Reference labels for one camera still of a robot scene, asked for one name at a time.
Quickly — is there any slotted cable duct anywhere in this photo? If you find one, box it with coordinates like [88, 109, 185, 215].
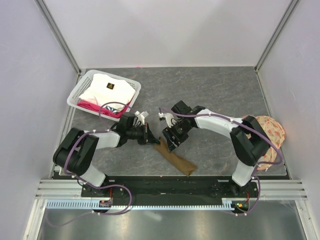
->
[46, 199, 236, 211]

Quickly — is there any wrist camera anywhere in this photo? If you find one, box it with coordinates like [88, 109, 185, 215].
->
[158, 108, 177, 128]
[134, 111, 149, 125]

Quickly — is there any floral pink hat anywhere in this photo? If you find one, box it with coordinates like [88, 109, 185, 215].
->
[255, 115, 286, 171]

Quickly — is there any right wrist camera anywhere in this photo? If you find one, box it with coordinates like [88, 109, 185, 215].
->
[158, 108, 177, 128]

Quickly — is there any white plastic basket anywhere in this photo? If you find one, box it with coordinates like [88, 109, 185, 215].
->
[67, 69, 141, 122]

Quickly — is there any white folded t-shirt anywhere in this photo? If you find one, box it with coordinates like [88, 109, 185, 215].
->
[79, 73, 136, 113]

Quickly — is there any pink folded cloth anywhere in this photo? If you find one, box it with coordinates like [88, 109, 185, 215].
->
[77, 100, 128, 119]

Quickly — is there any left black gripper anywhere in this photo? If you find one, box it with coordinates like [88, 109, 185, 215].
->
[126, 122, 160, 146]

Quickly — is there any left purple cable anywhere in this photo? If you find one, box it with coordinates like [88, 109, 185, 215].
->
[46, 101, 133, 228]

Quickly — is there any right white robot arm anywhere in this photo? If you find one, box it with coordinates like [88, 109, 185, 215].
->
[158, 100, 271, 197]

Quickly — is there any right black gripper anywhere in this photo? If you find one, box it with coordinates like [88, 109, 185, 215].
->
[161, 121, 192, 154]

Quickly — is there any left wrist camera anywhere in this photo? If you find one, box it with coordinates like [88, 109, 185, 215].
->
[134, 111, 149, 125]

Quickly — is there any brown cloth napkin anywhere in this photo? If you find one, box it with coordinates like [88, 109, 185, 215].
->
[154, 137, 197, 177]

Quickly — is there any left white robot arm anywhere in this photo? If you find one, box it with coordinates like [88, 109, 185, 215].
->
[53, 111, 160, 197]

